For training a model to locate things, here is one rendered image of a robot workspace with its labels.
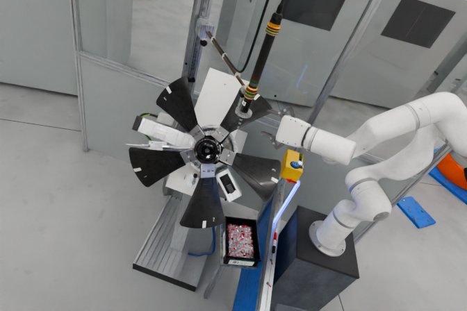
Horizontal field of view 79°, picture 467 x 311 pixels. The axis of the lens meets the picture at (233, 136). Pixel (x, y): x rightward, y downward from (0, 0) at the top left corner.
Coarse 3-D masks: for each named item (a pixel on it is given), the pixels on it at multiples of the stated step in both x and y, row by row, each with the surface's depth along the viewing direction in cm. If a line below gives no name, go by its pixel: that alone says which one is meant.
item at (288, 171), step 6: (288, 150) 167; (288, 156) 162; (294, 156) 164; (282, 162) 169; (288, 162) 158; (282, 168) 162; (288, 168) 156; (294, 168) 156; (300, 168) 157; (282, 174) 159; (288, 174) 158; (294, 174) 157; (300, 174) 156; (294, 180) 160
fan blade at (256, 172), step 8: (240, 160) 132; (248, 160) 134; (256, 160) 135; (264, 160) 137; (272, 160) 138; (240, 168) 129; (248, 168) 130; (256, 168) 132; (264, 168) 134; (280, 168) 136; (248, 176) 128; (256, 176) 129; (264, 176) 131; (272, 176) 132; (256, 184) 128; (264, 184) 129; (272, 184) 130; (256, 192) 126; (264, 192) 127; (272, 192) 129; (264, 200) 126
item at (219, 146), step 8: (208, 136) 137; (200, 144) 127; (208, 144) 126; (216, 144) 126; (200, 152) 126; (208, 152) 126; (216, 152) 127; (200, 160) 125; (208, 160) 126; (216, 160) 136
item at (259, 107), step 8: (232, 104) 138; (256, 104) 131; (264, 104) 130; (232, 112) 135; (256, 112) 129; (264, 112) 128; (224, 120) 136; (232, 120) 132; (248, 120) 128; (224, 128) 132; (232, 128) 129
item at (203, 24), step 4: (200, 16) 152; (200, 20) 149; (204, 20) 151; (208, 20) 153; (196, 24) 153; (200, 24) 147; (204, 24) 146; (208, 24) 148; (212, 24) 149; (196, 28) 153; (200, 28) 147; (204, 28) 147; (208, 28) 148; (212, 28) 149; (196, 32) 153; (200, 32) 148; (204, 32) 148; (212, 32) 150; (200, 36) 149; (204, 36) 150
